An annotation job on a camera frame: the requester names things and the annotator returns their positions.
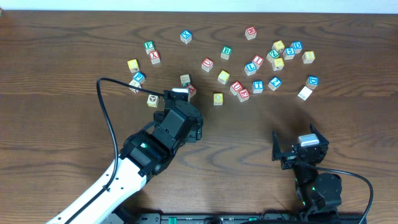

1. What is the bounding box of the green B block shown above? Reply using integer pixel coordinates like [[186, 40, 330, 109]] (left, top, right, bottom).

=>
[[221, 45, 233, 60]]

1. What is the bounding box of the green Z block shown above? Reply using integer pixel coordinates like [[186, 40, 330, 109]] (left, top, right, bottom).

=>
[[266, 49, 279, 63]]

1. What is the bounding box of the blue 5 block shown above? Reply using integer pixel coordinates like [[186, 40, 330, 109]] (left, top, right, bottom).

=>
[[283, 47, 295, 60]]

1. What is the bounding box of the red A block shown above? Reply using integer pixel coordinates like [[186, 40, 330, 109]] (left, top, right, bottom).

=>
[[187, 84, 197, 98]]

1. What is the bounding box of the blue X block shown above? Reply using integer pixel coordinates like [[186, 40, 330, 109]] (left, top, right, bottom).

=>
[[180, 30, 192, 44]]

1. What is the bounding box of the blue D block upper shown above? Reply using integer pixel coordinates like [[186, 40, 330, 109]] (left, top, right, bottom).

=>
[[290, 41, 303, 54]]

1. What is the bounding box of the red U block upper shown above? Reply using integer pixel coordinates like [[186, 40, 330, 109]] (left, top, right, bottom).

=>
[[201, 57, 214, 72]]

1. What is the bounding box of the wooden block flower picture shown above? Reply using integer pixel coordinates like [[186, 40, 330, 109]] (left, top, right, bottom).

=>
[[147, 95, 159, 108]]

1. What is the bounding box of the blue d block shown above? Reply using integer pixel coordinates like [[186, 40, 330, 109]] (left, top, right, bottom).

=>
[[305, 76, 319, 90], [290, 41, 303, 54]]

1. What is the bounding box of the yellow block top right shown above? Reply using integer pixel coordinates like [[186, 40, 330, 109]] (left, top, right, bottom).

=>
[[272, 40, 285, 53]]

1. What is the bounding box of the yellow o block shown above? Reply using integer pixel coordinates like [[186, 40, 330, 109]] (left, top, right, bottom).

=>
[[213, 93, 223, 106], [218, 70, 230, 85]]

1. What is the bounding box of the red e block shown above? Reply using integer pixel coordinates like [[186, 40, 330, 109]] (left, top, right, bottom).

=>
[[245, 26, 257, 40], [238, 88, 250, 102]]

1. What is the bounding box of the plain wooden tilted block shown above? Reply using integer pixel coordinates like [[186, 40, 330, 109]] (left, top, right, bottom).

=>
[[297, 86, 313, 101]]

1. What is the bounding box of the blue D block right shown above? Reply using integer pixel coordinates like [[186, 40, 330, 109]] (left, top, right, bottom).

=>
[[305, 76, 319, 90]]

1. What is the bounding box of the red u block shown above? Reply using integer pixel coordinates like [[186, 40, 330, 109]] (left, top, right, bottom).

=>
[[201, 57, 214, 72], [230, 81, 243, 96]]

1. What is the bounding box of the blue T block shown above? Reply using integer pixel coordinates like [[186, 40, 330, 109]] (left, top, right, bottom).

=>
[[252, 80, 264, 93]]

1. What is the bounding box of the red U block lower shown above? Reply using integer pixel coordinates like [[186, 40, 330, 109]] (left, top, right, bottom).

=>
[[230, 81, 243, 96]]

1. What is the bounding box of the red I block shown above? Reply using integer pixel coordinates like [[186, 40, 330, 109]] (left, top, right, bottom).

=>
[[252, 55, 264, 69]]

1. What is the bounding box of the green F block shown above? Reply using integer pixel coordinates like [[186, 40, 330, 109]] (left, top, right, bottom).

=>
[[144, 40, 155, 54]]

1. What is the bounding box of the wooden block green edge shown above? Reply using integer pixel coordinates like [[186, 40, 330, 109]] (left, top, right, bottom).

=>
[[180, 74, 191, 88]]

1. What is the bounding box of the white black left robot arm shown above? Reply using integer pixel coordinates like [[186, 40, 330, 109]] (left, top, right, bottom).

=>
[[50, 88, 203, 223]]

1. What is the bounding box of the yellow block with hammer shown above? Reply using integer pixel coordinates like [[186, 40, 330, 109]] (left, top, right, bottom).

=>
[[272, 58, 284, 71]]

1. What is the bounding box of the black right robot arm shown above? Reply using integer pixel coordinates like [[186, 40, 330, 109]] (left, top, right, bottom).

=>
[[272, 125, 342, 221]]

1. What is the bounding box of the wooden block red edge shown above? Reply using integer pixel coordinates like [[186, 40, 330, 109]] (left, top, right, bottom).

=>
[[129, 80, 141, 93]]

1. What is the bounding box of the blue P block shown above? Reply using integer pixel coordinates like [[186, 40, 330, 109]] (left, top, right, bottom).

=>
[[132, 72, 146, 84]]

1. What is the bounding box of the blue 2 block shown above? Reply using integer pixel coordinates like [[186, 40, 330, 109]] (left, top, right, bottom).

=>
[[268, 77, 282, 91]]

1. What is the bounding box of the yellow O block centre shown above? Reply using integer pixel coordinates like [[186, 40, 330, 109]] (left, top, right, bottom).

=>
[[218, 70, 230, 85]]

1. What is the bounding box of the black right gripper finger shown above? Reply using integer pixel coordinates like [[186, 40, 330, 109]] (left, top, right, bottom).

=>
[[310, 123, 329, 145], [272, 131, 282, 161]]

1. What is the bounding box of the yellow 8 block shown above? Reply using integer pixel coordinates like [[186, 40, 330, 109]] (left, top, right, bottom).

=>
[[302, 51, 315, 64]]

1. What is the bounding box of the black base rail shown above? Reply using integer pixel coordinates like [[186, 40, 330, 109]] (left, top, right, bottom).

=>
[[104, 210, 368, 224]]

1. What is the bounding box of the red E block top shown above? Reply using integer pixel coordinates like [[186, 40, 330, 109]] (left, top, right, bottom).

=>
[[245, 26, 257, 40]]

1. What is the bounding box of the blue L block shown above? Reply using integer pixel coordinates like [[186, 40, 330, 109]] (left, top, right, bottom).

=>
[[244, 62, 257, 76]]

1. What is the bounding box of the red E block lower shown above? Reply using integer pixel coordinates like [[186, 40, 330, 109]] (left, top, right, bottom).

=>
[[238, 88, 250, 102]]

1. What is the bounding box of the yellow O block lower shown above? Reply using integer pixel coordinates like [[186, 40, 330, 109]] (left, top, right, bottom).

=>
[[213, 93, 223, 106]]

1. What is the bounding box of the yellow block far left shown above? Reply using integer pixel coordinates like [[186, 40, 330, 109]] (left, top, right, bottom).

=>
[[127, 59, 140, 73]]

